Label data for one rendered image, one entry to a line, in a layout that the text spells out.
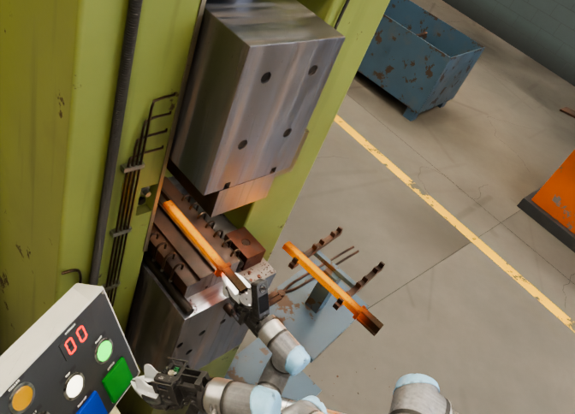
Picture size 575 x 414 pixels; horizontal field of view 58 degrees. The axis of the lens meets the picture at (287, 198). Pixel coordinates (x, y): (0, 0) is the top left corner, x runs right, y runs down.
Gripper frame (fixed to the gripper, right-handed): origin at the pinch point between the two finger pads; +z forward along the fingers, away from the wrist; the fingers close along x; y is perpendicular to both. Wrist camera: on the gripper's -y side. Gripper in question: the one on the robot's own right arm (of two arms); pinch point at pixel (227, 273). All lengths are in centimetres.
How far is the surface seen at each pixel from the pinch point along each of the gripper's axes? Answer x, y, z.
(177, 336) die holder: -15.9, 17.8, -2.8
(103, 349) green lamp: -46.2, -9.6, -8.8
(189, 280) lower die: -10.6, 2.0, 4.2
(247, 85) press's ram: -15, -67, 3
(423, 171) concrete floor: 296, 100, 58
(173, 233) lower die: -5.0, 1.0, 21.5
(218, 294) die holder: -1.5, 8.5, -1.0
